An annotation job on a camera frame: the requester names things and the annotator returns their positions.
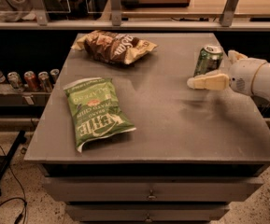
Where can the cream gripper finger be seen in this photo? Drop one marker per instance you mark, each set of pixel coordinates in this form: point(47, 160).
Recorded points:
point(217, 82)
point(235, 56)

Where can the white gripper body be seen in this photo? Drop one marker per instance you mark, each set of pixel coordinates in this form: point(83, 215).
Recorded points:
point(242, 74)

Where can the green soda can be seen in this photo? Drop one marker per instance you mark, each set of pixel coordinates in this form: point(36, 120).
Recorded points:
point(210, 57)

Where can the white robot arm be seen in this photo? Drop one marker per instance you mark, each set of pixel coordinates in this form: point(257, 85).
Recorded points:
point(261, 83)

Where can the dark soda can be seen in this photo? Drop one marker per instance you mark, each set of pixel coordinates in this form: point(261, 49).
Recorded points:
point(55, 74)

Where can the brown soda can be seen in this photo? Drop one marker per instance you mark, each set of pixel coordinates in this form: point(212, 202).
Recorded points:
point(45, 81)

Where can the red soda can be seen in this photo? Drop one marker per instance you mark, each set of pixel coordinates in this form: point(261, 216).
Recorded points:
point(31, 80)

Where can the silver green can on shelf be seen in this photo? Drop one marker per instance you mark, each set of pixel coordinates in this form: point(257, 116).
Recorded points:
point(14, 80)

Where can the brown chips bag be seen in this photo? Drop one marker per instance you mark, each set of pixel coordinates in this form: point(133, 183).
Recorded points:
point(109, 47)

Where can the upper grey drawer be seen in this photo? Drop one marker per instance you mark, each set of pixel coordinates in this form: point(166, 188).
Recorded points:
point(142, 189)

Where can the grey drawer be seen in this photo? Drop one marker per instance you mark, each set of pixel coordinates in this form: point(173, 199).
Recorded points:
point(142, 189)
point(146, 212)

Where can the green Kettle chips bag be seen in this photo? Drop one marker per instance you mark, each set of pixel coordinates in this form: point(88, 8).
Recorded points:
point(95, 110)

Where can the lower grey drawer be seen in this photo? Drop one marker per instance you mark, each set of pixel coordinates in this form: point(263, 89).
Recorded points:
point(146, 212)

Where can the low side shelf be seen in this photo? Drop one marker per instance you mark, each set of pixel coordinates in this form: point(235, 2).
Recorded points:
point(9, 97)

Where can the black metal stand leg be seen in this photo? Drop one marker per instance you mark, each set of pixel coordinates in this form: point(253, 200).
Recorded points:
point(3, 165)

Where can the middle metal bracket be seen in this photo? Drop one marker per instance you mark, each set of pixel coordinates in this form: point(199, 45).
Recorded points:
point(115, 12)

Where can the left metal bracket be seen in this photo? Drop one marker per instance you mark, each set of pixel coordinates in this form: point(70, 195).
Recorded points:
point(42, 17)

